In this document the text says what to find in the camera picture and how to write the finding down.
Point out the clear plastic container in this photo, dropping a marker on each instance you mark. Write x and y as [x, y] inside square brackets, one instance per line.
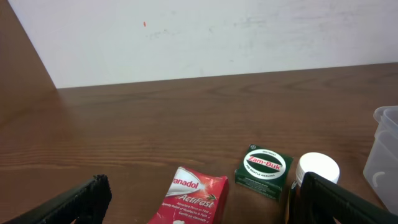
[380, 170]

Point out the green Zam-Buk box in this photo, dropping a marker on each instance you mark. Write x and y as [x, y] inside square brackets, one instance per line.
[263, 171]

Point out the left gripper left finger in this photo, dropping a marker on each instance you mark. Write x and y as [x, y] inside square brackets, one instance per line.
[86, 203]

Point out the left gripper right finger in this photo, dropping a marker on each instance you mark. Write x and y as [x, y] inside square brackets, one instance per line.
[318, 200]

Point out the dark bottle white cap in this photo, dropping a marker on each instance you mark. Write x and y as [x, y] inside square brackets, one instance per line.
[318, 163]

